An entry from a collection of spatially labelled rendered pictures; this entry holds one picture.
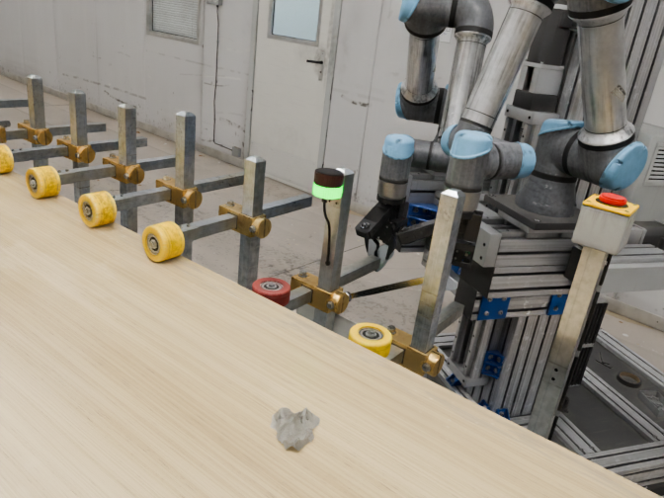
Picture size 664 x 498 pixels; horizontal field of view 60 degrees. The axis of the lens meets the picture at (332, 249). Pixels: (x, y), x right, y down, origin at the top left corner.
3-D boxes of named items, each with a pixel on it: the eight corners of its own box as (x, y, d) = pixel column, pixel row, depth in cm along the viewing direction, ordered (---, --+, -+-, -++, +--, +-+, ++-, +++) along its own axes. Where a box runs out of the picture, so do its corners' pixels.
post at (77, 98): (86, 234, 192) (79, 88, 173) (92, 237, 190) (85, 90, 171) (76, 236, 189) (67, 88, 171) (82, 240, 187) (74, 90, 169)
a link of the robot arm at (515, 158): (506, 133, 125) (466, 133, 120) (543, 146, 116) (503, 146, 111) (497, 169, 128) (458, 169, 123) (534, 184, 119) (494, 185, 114)
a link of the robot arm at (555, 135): (552, 164, 152) (566, 113, 147) (594, 179, 142) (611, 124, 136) (520, 164, 147) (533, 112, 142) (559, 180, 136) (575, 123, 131)
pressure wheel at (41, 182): (48, 159, 151) (64, 181, 149) (42, 180, 156) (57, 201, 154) (26, 161, 146) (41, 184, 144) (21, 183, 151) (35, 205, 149)
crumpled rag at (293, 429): (277, 404, 84) (278, 390, 83) (322, 413, 83) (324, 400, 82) (261, 445, 76) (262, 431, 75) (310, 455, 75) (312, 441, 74)
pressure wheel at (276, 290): (267, 317, 128) (271, 271, 123) (293, 332, 123) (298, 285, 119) (240, 330, 121) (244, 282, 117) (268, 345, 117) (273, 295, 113)
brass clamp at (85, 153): (73, 152, 186) (72, 136, 184) (97, 162, 179) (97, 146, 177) (55, 154, 182) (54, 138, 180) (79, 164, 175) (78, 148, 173)
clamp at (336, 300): (302, 289, 137) (304, 270, 135) (348, 310, 130) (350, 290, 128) (287, 296, 133) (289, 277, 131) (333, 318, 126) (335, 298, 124)
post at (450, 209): (406, 395, 125) (450, 185, 106) (420, 403, 123) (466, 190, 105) (398, 402, 122) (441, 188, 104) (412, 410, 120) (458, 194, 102)
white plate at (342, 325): (295, 330, 143) (299, 294, 139) (381, 375, 129) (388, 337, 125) (293, 331, 142) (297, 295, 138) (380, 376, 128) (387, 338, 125)
